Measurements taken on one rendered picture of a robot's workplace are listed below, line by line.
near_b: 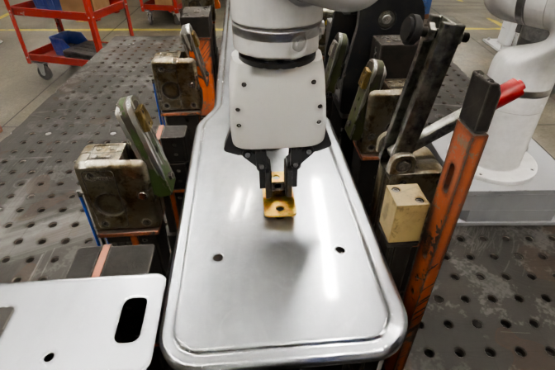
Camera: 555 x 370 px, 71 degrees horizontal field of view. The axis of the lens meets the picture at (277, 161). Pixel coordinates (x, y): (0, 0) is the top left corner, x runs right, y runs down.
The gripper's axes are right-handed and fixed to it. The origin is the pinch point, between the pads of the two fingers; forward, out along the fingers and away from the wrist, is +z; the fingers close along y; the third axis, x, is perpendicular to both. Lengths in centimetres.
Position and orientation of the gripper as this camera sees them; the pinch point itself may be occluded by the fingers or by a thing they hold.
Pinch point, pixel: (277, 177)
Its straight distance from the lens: 46.3
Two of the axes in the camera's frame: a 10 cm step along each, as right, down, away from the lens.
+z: 0.1, 8.2, 5.7
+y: -10.0, 0.5, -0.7
